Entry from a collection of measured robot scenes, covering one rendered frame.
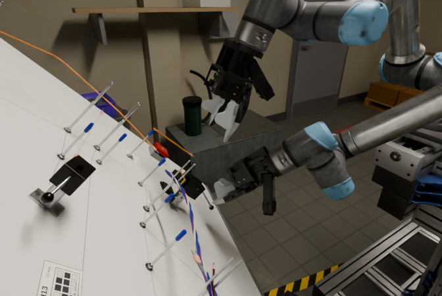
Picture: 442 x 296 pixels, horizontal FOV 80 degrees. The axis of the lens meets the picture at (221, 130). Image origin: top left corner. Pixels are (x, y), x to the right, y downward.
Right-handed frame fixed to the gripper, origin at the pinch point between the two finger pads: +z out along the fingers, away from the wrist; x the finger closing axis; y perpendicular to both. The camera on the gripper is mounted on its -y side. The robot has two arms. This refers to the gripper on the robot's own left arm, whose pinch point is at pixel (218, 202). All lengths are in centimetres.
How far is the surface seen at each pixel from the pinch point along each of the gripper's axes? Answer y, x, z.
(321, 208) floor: -66, -162, 3
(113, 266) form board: 4.6, 39.7, -1.5
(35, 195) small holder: 18.4, 43.2, 0.8
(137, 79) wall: 122, -156, 89
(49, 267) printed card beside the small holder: 9.1, 47.6, -2.4
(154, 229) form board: 4.7, 24.2, 2.5
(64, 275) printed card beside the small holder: 7.5, 46.7, -2.6
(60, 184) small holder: 17.1, 44.6, -5.8
